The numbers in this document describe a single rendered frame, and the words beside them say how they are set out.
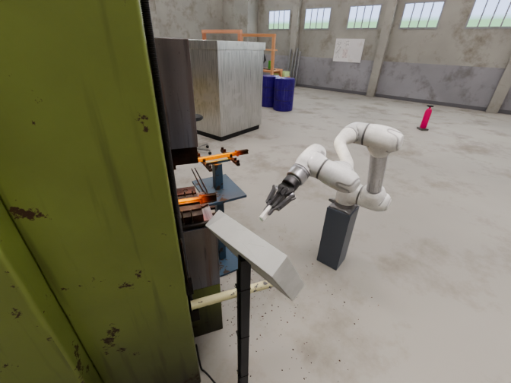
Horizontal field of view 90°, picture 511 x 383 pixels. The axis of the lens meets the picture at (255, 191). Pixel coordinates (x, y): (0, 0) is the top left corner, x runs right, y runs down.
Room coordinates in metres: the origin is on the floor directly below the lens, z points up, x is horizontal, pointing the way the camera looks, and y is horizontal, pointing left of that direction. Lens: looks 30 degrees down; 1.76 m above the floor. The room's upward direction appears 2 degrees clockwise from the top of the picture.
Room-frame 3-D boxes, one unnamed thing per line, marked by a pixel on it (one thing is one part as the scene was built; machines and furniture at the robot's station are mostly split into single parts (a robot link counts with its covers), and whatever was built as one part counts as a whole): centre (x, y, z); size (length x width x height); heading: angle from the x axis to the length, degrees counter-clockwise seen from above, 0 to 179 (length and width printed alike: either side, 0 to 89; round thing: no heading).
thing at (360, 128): (1.54, -0.60, 1.30); 0.18 x 0.14 x 0.13; 142
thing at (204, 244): (1.15, 0.53, 0.69); 0.56 x 0.38 x 0.45; 111
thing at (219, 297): (0.89, 0.10, 0.62); 0.44 x 0.05 x 0.05; 111
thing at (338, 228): (1.79, -0.74, 0.30); 0.20 x 0.20 x 0.60; 51
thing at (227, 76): (5.83, 0.74, 0.89); 1.39 x 1.09 x 1.78; 142
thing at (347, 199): (1.78, -0.74, 0.77); 0.18 x 0.16 x 0.22; 52
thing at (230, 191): (1.75, 0.29, 0.75); 0.40 x 0.30 x 0.02; 30
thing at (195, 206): (1.10, 0.50, 0.96); 0.42 x 0.20 x 0.09; 111
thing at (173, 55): (1.14, 0.51, 1.56); 0.42 x 0.39 x 0.40; 111
